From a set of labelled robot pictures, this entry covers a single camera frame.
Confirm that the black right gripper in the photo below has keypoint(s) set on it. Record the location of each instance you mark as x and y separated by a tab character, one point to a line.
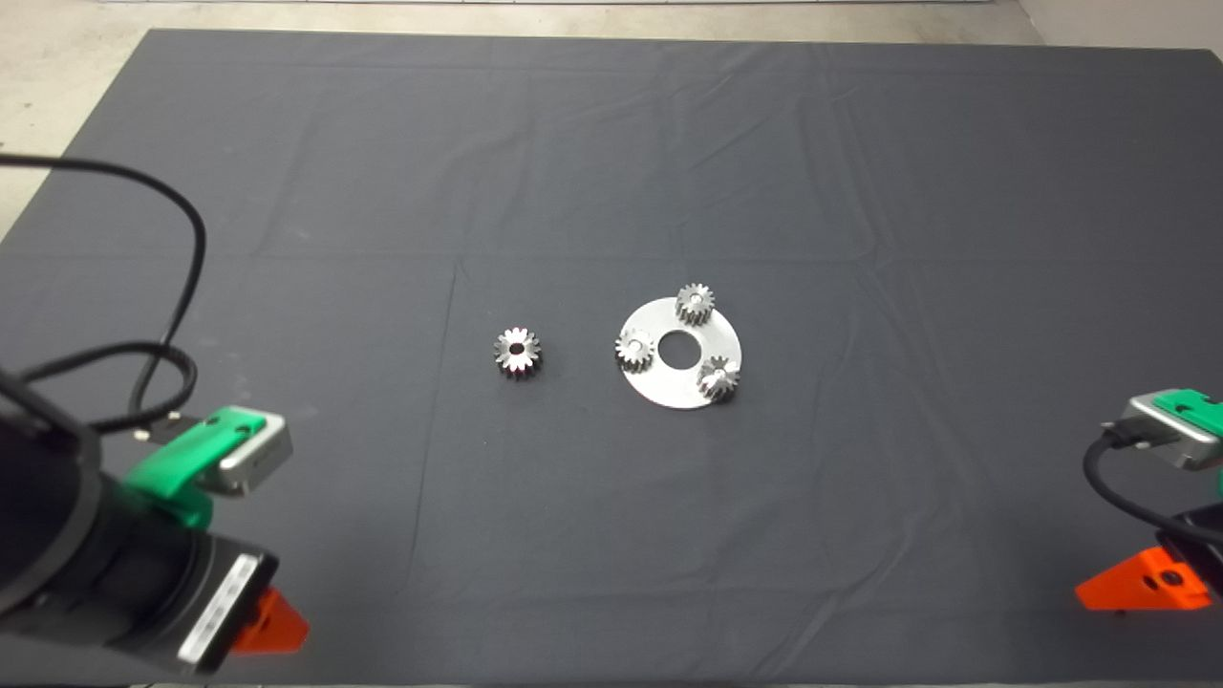
1204	554

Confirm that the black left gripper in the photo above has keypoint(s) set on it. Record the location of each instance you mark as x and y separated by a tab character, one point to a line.
220	607

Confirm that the large steel gear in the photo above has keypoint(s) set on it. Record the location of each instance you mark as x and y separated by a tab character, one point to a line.
504	361

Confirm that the small steel gear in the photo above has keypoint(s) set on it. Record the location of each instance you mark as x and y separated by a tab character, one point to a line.
718	380
696	311
633	354

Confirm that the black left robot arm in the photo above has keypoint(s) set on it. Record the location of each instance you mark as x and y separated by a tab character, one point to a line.
48	535

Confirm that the round metal plate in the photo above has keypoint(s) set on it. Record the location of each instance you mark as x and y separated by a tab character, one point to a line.
674	392

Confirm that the dark grey table cloth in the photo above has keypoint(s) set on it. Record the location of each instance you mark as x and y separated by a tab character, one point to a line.
860	191

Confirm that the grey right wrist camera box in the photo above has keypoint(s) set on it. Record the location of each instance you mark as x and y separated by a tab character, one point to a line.
1161	433

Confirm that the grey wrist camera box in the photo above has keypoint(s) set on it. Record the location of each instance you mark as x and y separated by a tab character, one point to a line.
1161	433
258	457

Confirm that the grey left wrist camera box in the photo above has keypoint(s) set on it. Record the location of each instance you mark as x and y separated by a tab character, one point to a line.
258	457

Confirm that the green right camera mount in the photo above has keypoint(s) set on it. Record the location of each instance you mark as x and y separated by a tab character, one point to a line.
1194	409

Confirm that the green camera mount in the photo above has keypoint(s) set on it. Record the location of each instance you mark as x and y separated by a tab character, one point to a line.
1194	409
186	459

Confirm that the green left camera mount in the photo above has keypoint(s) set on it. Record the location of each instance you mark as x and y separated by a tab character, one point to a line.
186	459

